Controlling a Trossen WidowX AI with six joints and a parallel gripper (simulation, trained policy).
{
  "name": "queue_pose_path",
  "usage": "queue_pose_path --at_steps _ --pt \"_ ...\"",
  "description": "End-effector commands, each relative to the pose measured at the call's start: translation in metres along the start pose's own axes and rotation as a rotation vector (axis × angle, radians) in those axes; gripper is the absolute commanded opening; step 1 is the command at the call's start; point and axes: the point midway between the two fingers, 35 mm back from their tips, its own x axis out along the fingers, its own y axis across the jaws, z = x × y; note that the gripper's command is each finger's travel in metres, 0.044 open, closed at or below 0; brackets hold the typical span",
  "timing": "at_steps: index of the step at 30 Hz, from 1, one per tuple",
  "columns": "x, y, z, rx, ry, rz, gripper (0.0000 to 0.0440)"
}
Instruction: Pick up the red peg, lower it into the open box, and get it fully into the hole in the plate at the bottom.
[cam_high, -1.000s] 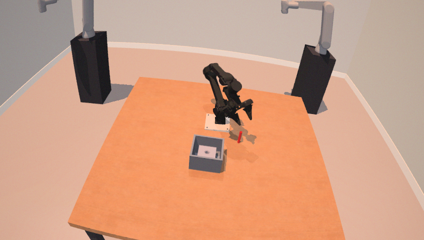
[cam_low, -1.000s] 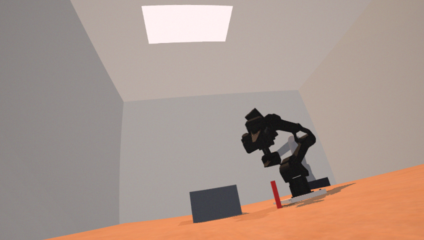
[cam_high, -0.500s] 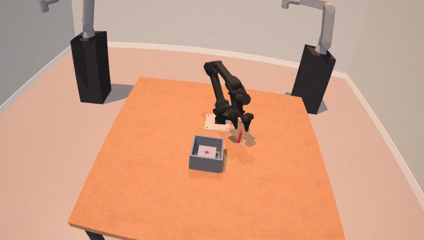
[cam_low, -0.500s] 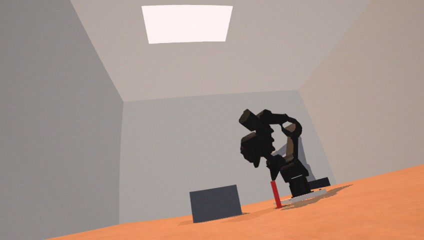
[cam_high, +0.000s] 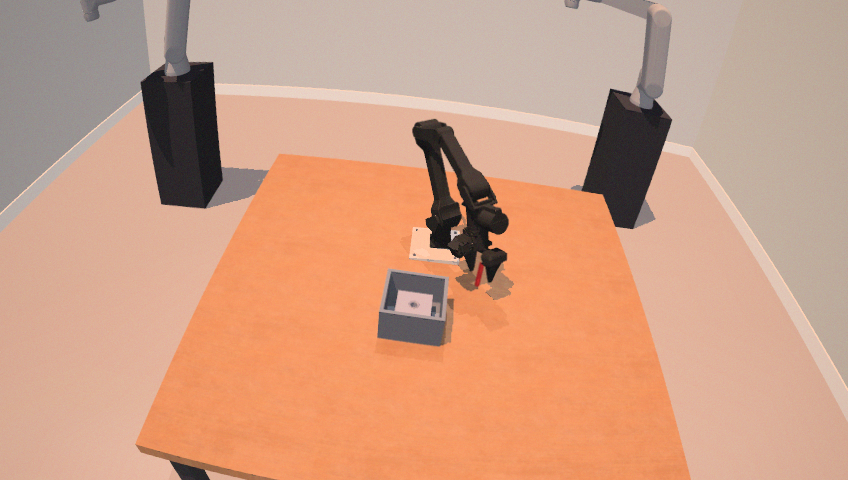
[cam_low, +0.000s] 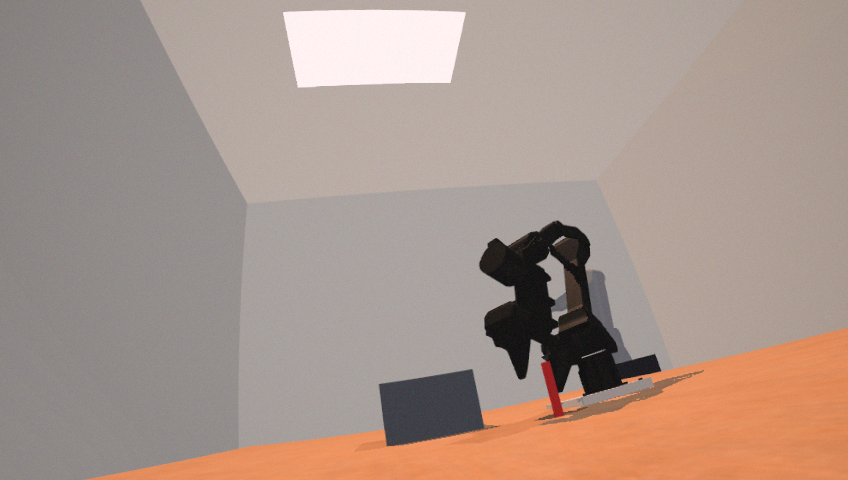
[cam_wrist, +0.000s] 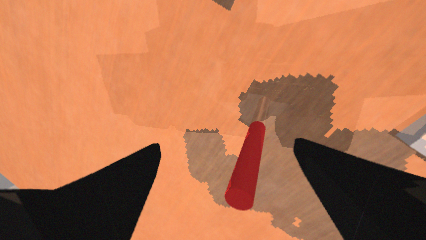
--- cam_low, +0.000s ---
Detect red peg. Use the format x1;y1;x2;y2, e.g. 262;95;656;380
541;361;564;418

